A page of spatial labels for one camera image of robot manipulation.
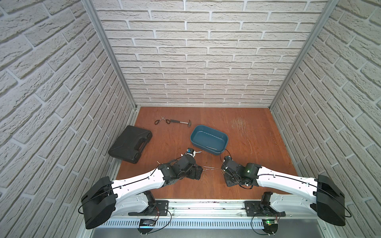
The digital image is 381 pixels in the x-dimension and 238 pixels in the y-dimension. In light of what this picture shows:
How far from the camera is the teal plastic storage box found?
0.97 metres

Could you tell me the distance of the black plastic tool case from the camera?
90 cm

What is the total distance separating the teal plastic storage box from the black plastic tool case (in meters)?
0.31
